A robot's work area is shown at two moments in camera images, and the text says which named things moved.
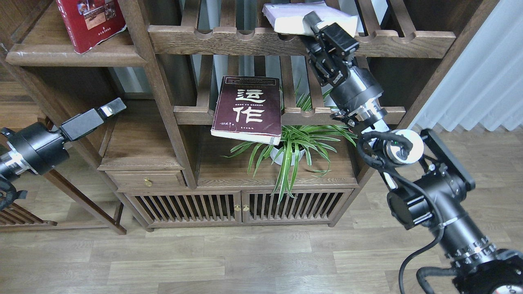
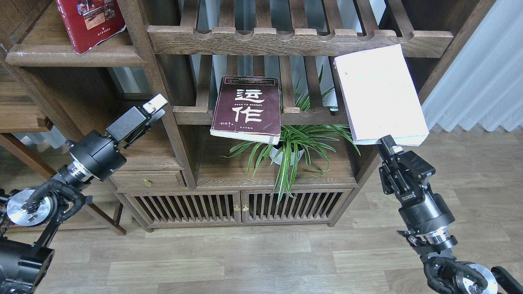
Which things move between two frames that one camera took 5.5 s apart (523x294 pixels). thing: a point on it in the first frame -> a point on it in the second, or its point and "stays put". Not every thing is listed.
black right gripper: x=355 y=91 -> x=425 y=213
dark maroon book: x=249 y=108 stays put
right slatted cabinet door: x=310 y=206 stays put
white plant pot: x=275 y=152 stays put
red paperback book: x=90 y=22 stays put
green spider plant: x=296 y=142 stays put
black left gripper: x=34 y=147 -> x=92 y=155
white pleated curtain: x=484 y=86 stays put
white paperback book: x=288 y=18 -> x=380 y=96
